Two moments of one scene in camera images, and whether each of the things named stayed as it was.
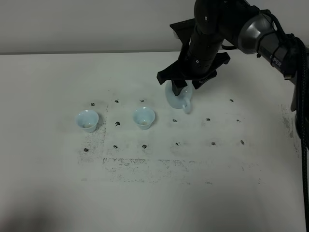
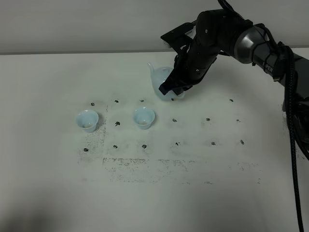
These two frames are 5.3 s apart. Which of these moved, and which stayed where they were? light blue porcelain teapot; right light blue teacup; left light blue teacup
Moved: light blue porcelain teapot
Stayed: left light blue teacup; right light blue teacup
